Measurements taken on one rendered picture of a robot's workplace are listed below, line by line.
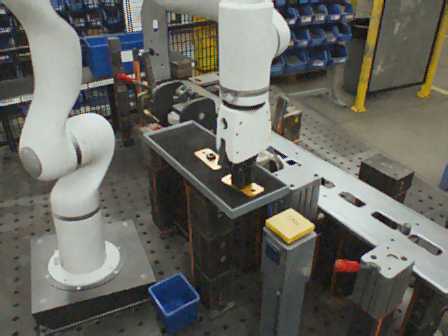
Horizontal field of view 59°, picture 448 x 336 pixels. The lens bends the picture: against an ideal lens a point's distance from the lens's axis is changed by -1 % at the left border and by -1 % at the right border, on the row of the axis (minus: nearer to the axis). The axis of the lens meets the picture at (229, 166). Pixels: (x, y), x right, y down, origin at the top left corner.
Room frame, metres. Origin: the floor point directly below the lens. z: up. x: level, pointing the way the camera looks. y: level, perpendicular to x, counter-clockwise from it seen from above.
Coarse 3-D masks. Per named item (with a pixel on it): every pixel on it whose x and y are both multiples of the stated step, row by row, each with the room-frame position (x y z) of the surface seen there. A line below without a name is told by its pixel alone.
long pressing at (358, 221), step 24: (216, 96) 1.53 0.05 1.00; (288, 144) 1.11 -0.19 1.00; (312, 168) 0.97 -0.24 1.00; (336, 168) 0.97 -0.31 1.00; (336, 192) 0.85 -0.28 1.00; (360, 192) 0.85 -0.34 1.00; (336, 216) 0.75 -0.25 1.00; (360, 216) 0.75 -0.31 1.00; (408, 216) 0.75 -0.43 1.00; (384, 240) 0.67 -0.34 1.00; (408, 240) 0.67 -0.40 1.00; (432, 240) 0.67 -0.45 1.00; (432, 264) 0.59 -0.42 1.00; (432, 288) 0.54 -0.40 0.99
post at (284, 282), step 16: (272, 240) 0.52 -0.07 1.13; (304, 240) 0.51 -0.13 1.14; (288, 256) 0.49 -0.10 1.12; (304, 256) 0.51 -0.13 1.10; (272, 272) 0.51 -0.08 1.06; (288, 272) 0.49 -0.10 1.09; (304, 272) 0.51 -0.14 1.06; (272, 288) 0.52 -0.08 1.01; (288, 288) 0.49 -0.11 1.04; (304, 288) 0.53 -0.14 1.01; (272, 304) 0.51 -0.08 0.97; (288, 304) 0.50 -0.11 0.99; (272, 320) 0.51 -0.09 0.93; (288, 320) 0.51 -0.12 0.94
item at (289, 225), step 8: (280, 216) 0.55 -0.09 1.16; (288, 216) 0.55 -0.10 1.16; (296, 216) 0.55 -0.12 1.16; (272, 224) 0.53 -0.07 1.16; (280, 224) 0.53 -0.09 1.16; (288, 224) 0.53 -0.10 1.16; (296, 224) 0.53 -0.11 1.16; (304, 224) 0.53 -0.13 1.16; (312, 224) 0.53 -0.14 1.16; (280, 232) 0.51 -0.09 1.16; (288, 232) 0.51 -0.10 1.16; (296, 232) 0.51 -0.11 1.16; (304, 232) 0.51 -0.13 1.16; (288, 240) 0.49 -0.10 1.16
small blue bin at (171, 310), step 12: (180, 276) 0.76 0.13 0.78; (156, 288) 0.73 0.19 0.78; (168, 288) 0.75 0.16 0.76; (180, 288) 0.76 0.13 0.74; (192, 288) 0.72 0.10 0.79; (156, 300) 0.68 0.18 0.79; (168, 300) 0.74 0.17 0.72; (180, 300) 0.75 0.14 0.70; (192, 300) 0.71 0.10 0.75; (156, 312) 0.70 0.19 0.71; (168, 312) 0.71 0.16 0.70; (180, 312) 0.66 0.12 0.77; (192, 312) 0.68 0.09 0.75; (168, 324) 0.64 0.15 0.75; (180, 324) 0.66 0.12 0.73
